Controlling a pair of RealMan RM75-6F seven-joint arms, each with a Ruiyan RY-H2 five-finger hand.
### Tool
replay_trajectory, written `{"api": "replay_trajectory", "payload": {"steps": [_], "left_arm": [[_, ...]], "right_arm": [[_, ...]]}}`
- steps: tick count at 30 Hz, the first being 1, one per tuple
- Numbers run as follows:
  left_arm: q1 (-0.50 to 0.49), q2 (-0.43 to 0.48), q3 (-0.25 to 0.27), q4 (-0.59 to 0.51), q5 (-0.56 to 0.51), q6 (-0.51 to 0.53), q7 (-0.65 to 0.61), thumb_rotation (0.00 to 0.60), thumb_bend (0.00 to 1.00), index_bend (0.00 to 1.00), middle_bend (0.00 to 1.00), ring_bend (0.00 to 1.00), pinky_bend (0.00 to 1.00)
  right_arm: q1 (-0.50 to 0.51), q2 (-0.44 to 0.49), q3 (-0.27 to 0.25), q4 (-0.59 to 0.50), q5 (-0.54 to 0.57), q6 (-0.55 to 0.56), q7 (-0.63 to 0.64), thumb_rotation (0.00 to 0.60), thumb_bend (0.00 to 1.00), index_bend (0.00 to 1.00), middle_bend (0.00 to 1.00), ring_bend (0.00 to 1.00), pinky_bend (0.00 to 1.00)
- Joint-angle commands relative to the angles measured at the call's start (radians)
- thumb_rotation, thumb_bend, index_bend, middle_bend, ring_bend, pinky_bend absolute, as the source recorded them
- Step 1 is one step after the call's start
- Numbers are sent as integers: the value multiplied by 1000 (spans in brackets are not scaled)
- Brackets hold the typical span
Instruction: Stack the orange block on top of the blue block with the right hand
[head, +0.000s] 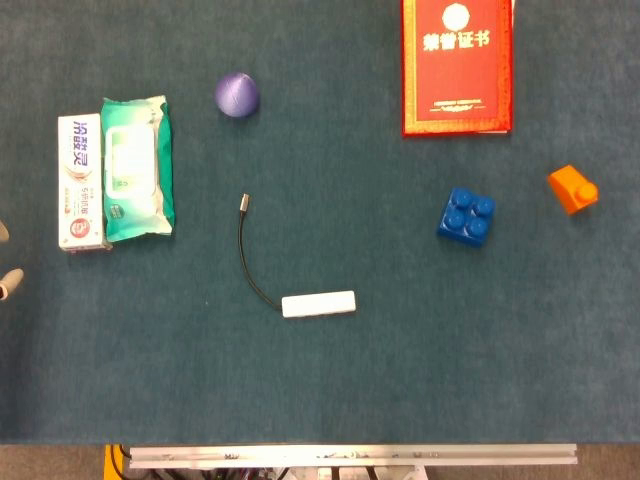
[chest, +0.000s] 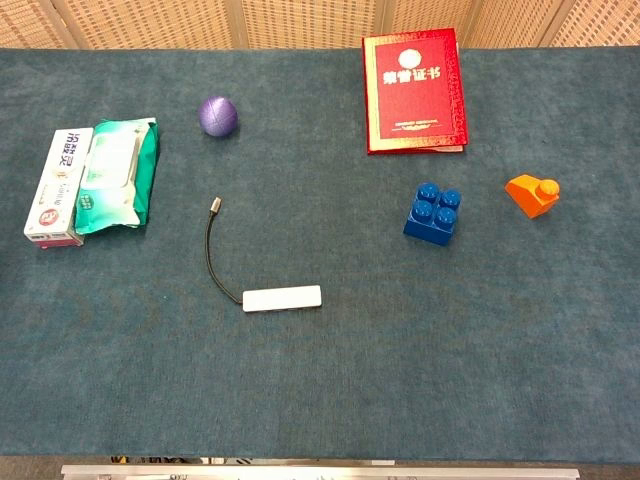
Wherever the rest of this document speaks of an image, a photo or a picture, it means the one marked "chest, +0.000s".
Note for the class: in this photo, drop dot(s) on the blue building block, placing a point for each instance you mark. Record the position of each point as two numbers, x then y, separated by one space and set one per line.
434 215

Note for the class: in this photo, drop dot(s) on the teal table cloth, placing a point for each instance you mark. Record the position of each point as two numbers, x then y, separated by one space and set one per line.
320 350

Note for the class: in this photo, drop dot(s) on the orange building block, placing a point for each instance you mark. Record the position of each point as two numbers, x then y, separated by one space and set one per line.
531 195

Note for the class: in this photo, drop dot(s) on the aluminium frame rail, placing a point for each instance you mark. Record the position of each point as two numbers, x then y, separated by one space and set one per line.
320 472

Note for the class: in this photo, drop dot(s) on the white toothpaste box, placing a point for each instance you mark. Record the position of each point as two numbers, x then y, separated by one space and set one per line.
57 187

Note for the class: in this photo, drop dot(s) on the red certificate book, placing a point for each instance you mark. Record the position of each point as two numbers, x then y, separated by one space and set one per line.
415 90

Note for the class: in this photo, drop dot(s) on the woven folding screen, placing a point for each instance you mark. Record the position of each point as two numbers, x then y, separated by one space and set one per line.
310 20

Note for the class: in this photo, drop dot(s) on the green wet wipes pack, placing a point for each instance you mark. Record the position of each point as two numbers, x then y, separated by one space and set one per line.
117 175

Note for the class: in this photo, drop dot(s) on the purple ball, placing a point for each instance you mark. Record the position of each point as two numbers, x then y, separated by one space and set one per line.
218 115

